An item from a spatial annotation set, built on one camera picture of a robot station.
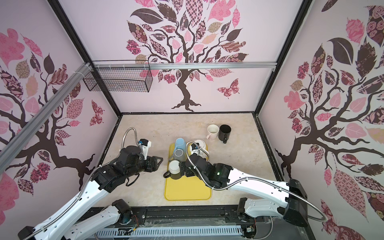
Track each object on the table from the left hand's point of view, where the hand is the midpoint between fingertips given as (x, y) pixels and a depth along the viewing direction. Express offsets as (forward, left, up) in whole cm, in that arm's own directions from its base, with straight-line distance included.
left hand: (158, 161), depth 73 cm
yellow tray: (-8, -14, -19) cm, 25 cm away
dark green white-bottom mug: (-1, -8, -9) cm, 12 cm away
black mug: (+26, -39, -10) cm, 48 cm away
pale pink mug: (+30, -32, -12) cm, 45 cm away
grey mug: (+9, -10, -9) cm, 16 cm away
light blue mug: (+17, -9, -9) cm, 22 cm away
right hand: (-1, -14, 0) cm, 14 cm away
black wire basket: (+53, +31, +15) cm, 63 cm away
